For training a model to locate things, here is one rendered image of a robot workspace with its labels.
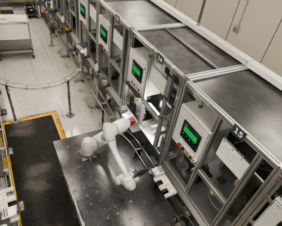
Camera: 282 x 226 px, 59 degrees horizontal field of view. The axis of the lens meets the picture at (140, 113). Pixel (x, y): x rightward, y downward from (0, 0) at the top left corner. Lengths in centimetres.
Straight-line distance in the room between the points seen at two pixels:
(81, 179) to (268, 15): 488
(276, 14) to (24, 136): 526
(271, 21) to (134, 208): 467
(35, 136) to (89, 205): 199
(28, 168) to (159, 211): 210
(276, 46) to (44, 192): 508
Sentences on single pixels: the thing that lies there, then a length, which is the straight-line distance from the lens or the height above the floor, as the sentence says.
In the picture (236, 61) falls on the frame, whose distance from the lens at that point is 291.
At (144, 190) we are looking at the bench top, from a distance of 300.
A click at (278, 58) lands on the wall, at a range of 600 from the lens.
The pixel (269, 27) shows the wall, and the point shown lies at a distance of 610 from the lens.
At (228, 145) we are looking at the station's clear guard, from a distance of 208.
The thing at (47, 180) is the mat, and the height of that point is 1.
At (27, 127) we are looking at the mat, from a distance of 470.
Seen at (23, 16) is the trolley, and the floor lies 87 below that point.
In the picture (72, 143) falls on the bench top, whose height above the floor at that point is 68.
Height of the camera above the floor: 319
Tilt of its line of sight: 40 degrees down
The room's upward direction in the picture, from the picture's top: 9 degrees clockwise
